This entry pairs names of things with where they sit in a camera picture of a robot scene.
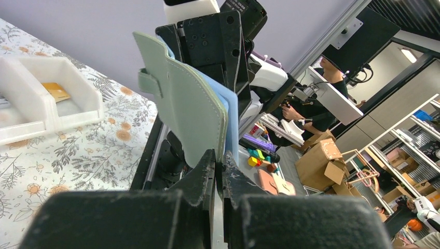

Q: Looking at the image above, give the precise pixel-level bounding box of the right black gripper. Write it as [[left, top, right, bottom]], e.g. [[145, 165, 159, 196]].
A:
[[155, 10, 251, 118]]

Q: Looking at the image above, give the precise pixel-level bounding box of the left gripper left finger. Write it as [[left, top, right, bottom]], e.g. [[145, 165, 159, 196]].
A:
[[20, 149, 216, 248]]

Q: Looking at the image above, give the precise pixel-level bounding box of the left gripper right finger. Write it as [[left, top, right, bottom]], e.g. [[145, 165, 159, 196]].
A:
[[216, 151, 392, 248]]

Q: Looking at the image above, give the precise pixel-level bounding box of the green leather card holder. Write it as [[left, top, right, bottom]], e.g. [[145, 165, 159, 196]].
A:
[[133, 32, 239, 167]]

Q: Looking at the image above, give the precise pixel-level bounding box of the orange credit card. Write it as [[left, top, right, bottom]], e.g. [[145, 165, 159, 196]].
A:
[[41, 82, 71, 103]]

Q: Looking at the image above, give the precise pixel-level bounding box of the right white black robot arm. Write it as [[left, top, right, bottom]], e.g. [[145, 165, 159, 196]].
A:
[[155, 1, 295, 133]]

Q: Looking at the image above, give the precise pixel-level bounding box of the clear plastic compartment tray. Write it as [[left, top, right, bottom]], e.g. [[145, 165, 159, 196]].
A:
[[1, 55, 104, 145]]

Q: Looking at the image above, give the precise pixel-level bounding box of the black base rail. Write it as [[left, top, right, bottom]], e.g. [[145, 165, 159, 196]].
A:
[[130, 117, 191, 190]]

